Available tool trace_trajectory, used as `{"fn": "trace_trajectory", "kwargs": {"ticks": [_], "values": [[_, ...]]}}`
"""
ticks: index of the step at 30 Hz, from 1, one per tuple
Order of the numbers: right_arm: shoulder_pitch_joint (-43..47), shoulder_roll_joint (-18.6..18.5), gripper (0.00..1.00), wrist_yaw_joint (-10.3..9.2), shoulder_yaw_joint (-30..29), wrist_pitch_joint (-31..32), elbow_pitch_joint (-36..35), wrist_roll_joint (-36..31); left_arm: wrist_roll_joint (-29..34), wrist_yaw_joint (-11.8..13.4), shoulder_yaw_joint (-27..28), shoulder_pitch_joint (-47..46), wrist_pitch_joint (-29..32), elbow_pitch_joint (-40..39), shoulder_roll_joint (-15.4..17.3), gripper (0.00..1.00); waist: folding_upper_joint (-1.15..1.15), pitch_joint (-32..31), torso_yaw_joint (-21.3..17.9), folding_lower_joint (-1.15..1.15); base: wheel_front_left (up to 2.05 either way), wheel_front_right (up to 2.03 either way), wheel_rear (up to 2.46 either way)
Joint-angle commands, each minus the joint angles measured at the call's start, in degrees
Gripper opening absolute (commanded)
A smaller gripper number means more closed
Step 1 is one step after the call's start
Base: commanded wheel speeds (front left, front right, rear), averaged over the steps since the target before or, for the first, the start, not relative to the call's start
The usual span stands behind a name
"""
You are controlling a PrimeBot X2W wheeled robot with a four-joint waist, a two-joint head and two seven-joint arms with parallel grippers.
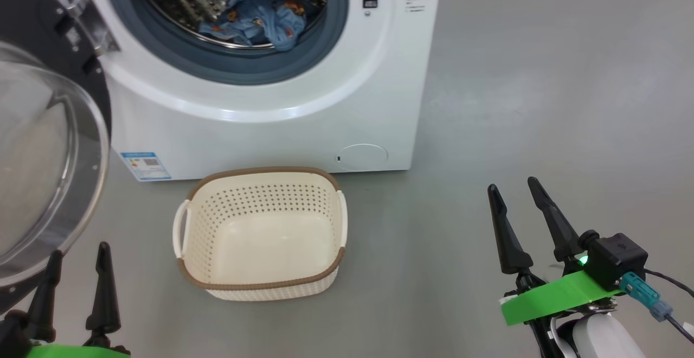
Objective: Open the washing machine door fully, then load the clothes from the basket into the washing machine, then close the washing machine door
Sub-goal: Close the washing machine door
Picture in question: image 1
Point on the black square door latch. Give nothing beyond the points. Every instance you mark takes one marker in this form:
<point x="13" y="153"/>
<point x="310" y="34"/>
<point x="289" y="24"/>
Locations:
<point x="370" y="1"/>

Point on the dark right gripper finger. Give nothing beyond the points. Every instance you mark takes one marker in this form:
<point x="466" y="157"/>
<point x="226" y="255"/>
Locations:
<point x="512" y="249"/>
<point x="564" y="238"/>

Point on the round white filter cover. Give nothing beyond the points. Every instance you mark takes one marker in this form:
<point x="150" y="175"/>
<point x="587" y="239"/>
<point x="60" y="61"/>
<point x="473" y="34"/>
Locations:
<point x="362" y="157"/>

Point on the cream perforated laundry basket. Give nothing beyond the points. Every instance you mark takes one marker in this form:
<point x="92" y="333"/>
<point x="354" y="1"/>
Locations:
<point x="260" y="290"/>

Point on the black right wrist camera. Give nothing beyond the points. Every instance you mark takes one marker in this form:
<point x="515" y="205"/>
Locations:
<point x="618" y="257"/>

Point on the blue energy label sticker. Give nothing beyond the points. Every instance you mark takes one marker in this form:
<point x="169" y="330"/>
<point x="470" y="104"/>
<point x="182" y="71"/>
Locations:
<point x="145" y="166"/>

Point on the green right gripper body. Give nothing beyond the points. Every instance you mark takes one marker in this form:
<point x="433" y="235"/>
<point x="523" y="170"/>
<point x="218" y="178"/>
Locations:
<point x="553" y="295"/>

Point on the black-rimmed glass washer door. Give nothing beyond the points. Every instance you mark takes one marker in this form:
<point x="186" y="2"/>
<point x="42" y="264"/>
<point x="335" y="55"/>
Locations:
<point x="38" y="146"/>

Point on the blue patterned garment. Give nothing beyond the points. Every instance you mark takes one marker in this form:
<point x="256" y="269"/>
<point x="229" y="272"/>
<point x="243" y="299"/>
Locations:
<point x="260" y="16"/>

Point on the white front-load washing machine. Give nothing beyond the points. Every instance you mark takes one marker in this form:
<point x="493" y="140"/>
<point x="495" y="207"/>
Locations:
<point x="271" y="141"/>

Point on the grey rubber door gasket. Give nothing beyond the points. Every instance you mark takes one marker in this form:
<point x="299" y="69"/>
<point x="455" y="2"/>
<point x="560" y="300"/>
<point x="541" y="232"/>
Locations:
<point x="217" y="65"/>

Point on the metal door hinge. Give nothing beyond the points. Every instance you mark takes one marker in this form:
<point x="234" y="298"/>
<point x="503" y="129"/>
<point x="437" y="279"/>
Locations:
<point x="89" y="16"/>

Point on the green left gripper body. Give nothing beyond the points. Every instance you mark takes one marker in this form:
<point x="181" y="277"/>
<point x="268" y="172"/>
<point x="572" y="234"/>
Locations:
<point x="65" y="352"/>

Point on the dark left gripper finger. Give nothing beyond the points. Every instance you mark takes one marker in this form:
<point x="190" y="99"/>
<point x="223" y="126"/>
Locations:
<point x="103" y="309"/>
<point x="43" y="314"/>

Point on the stainless steel washing machine drum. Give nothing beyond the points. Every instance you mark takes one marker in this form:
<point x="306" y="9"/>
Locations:
<point x="173" y="0"/>

